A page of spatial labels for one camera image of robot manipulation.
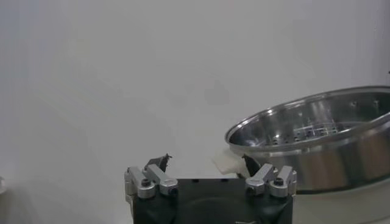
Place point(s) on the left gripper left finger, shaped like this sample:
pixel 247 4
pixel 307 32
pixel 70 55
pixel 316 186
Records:
pixel 141 178

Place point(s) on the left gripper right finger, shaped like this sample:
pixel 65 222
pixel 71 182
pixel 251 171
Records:
pixel 262 176

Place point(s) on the stainless steel steamer basket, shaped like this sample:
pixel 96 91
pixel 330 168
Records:
pixel 335 164

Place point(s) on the white electric cooker pot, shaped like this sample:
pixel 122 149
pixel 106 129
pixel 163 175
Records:
pixel 227 164

